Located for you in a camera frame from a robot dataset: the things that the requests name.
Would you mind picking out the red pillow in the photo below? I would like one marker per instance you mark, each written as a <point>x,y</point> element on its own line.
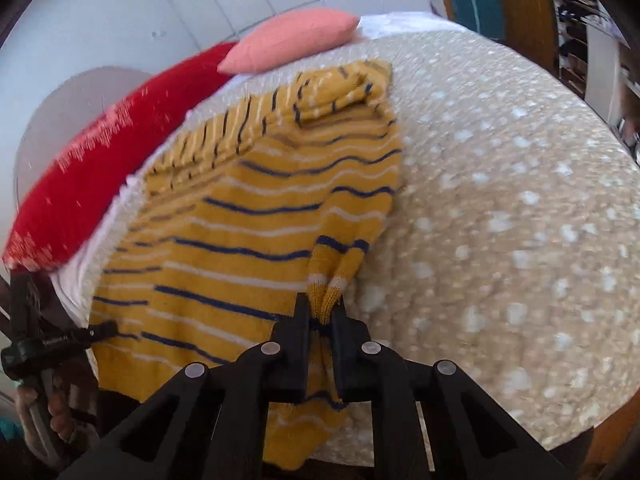
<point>85,170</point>

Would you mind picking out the beige spotted fleece blanket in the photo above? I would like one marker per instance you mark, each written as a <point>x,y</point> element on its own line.
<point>500,210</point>

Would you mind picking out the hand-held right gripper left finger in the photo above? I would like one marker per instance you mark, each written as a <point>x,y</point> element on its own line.
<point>300,340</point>

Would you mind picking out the cluttered shelf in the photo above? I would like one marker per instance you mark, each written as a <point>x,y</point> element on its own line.
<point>575,25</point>

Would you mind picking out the person's left hand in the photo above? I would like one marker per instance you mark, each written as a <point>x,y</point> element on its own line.
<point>55,410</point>

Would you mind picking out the yellow striped knit sweater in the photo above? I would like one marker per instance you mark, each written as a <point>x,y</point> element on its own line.
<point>240,240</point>

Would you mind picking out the pink pillow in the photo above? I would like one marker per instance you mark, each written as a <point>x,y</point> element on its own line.
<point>287,42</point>

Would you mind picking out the wooden door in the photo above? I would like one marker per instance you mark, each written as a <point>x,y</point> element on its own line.
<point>525,5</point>

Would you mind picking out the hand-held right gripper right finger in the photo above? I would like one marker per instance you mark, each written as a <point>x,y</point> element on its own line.
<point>344,345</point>

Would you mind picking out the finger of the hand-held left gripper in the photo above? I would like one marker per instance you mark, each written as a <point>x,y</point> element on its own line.
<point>102,331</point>

